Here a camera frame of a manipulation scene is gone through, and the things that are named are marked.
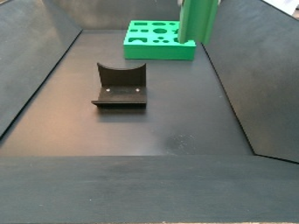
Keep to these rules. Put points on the green arch block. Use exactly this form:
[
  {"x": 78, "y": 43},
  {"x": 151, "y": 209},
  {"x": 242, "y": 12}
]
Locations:
[{"x": 198, "y": 15}]

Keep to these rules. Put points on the green shape sorter board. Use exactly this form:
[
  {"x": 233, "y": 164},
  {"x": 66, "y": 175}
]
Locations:
[{"x": 151, "y": 40}]

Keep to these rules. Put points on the black curved holder stand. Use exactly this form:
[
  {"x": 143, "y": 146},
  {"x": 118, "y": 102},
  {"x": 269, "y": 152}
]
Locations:
[{"x": 122, "y": 86}]

